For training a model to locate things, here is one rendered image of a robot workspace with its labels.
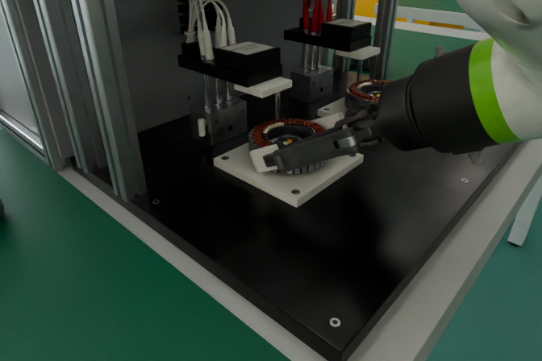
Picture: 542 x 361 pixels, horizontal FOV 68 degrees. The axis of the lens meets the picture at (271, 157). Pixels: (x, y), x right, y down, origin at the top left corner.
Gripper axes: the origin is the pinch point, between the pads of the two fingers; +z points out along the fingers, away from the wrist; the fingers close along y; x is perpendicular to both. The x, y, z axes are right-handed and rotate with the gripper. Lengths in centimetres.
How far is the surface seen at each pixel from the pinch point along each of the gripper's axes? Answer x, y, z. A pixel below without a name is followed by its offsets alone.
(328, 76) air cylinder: 6.2, 26.2, 11.0
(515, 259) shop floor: -83, 105, 22
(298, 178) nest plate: -3.9, -3.7, -2.5
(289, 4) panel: 22.9, 29.7, 16.5
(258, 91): 8.2, -2.9, -0.8
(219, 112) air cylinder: 7.7, -2.0, 10.0
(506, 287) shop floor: -83, 88, 21
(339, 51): 9.7, 21.3, 2.9
